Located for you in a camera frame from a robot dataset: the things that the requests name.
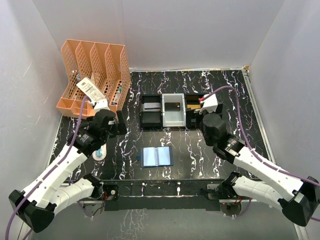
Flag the white labelled paper packet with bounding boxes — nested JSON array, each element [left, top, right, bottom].
[[76, 77, 105, 105]]

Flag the orange plastic file organizer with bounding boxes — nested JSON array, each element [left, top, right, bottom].
[[56, 39, 131, 119]]

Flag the black left bin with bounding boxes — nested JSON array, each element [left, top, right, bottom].
[[139, 94, 163, 129]]

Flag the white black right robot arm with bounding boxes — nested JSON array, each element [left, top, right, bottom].
[[188, 94, 320, 227]]

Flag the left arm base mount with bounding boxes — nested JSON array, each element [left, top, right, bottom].
[[80, 181, 119, 203]]

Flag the white middle bin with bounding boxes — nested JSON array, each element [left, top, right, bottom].
[[161, 93, 187, 128]]

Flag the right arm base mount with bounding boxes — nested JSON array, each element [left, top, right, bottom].
[[199, 184, 244, 200]]

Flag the silver card in bin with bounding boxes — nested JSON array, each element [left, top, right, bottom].
[[142, 102, 161, 112]]

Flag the blue card holder wallet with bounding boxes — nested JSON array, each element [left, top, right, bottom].
[[137, 146, 174, 168]]

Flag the gold card in bin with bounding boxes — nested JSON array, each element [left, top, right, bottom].
[[187, 104, 201, 110]]

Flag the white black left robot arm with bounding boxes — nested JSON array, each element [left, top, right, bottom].
[[8, 98, 127, 233]]

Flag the black right bin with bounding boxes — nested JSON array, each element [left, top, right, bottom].
[[185, 93, 208, 130]]

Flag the round teal tape roll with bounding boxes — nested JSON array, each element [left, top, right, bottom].
[[92, 144, 107, 161]]

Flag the black credit card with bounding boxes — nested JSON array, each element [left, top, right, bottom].
[[164, 102, 181, 112]]

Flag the black bin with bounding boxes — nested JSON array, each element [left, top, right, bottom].
[[139, 94, 163, 129], [185, 93, 208, 130]]

